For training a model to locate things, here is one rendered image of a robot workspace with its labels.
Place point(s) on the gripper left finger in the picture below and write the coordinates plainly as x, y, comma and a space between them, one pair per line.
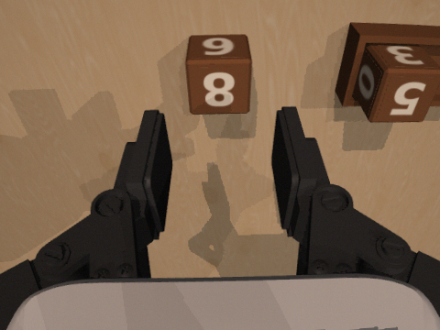
123, 221

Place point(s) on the brown wooden number cube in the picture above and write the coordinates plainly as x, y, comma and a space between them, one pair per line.
218, 72
396, 82

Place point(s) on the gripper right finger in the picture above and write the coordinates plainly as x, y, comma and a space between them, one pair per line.
340, 238

